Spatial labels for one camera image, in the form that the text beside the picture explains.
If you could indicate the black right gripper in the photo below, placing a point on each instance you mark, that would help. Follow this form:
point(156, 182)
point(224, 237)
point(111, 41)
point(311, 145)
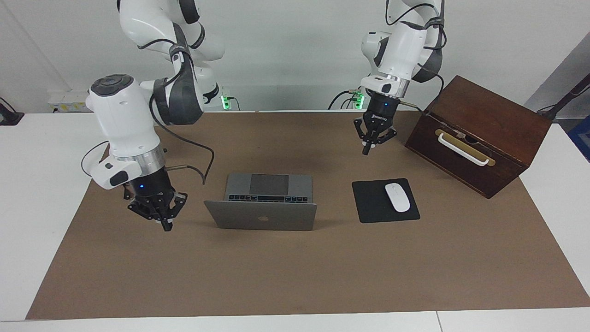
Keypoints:
point(147, 186)

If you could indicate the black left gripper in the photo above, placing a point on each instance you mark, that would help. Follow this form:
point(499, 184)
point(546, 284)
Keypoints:
point(380, 110)

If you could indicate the grey laptop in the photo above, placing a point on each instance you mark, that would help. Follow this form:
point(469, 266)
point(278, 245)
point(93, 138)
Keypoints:
point(262, 216)

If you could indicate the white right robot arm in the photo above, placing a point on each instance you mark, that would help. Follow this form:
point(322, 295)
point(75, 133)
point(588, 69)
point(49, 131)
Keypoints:
point(124, 120)

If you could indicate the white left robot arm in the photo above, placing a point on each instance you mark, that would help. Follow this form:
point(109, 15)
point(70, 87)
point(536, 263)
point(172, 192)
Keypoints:
point(401, 46)

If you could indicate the white socket with green light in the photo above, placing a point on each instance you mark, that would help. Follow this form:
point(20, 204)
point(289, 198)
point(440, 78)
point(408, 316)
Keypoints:
point(358, 99)
point(225, 101)

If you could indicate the white computer mouse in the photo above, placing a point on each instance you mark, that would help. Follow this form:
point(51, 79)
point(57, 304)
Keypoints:
point(397, 197)

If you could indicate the black mouse pad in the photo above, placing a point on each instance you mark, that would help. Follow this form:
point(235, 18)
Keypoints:
point(368, 203)

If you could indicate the dark wooden box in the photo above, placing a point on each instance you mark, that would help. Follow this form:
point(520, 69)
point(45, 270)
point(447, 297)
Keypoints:
point(488, 115)

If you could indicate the white power strip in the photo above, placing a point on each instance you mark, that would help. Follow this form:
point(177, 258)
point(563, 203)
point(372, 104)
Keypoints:
point(69, 102)

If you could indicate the brown paper table mat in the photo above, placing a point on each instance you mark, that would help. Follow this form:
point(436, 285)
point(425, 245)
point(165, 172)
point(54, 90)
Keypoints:
point(295, 267)

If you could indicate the black table clamp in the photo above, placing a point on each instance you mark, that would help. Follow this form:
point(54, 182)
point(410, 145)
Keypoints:
point(11, 117)

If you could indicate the black tripod stand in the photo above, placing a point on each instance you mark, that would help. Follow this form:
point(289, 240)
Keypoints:
point(569, 94)

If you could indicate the blue object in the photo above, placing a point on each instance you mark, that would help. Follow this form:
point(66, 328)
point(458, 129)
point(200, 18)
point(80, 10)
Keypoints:
point(581, 138)

